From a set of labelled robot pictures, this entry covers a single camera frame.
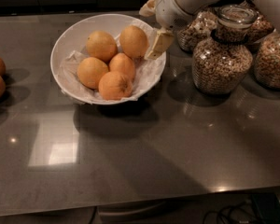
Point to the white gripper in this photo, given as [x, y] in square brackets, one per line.
[166, 10]

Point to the white bowl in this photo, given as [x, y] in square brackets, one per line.
[72, 34]

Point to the orange front in bowl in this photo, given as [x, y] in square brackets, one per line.
[115, 85]

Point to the back left glass jar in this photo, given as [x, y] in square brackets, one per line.
[199, 29]

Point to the white paper liner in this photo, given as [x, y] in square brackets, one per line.
[147, 75]

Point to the front glass cereal jar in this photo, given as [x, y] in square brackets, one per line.
[221, 61]

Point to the glass cereal jar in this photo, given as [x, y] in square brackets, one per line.
[267, 62]
[221, 61]

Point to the back right glass jar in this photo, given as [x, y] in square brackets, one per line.
[261, 26]

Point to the right glass cereal jar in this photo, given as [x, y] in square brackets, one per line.
[267, 62]

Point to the black power adapter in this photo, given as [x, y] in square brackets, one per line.
[266, 207]

